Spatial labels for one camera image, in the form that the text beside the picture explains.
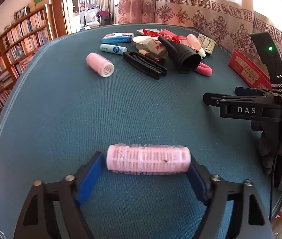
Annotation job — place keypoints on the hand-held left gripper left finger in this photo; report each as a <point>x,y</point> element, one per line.
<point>91,176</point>

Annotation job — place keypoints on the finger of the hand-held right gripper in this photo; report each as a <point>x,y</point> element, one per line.
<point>245,90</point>
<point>212,98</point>

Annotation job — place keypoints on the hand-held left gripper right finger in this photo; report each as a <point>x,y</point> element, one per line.
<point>198,184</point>

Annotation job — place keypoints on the red cardboard box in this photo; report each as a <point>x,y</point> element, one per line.
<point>245,67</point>

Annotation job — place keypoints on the pink foam bendy curler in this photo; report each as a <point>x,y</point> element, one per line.
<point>204,70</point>

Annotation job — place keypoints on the slim pink hair roller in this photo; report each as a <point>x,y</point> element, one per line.
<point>148,158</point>
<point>192,39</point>
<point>197,46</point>

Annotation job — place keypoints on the clear white red-print packet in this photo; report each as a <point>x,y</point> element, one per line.
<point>158,47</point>

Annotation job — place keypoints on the red snack packet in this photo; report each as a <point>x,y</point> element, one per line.
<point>153,32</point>

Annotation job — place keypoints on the white blue-label tube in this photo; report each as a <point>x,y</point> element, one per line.
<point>112,48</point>

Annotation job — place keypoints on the blue white medicine box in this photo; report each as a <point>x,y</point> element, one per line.
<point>117,37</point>

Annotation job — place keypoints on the person's right hand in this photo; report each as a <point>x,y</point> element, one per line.
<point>265,151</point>

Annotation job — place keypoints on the black hair dryer nozzle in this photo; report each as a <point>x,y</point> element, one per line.
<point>184,57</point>

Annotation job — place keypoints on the yellow white ointment box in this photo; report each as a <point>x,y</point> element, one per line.
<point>207,44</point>

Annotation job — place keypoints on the dark brown cosmetic stick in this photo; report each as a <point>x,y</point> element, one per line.
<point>154,57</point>

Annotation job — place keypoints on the black folding comb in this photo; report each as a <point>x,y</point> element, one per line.
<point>146,66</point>

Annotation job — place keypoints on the patterned pink curtain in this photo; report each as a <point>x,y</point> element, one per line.
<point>205,12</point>

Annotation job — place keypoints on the wide pink hair roller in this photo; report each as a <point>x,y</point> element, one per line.
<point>98,63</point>

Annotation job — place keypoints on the dark red chair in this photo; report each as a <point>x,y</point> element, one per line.
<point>104,13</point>

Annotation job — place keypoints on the large wooden bookshelf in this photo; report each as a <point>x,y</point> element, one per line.
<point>18,37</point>

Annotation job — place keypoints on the wooden door frame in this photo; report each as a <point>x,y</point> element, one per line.
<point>61,5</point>

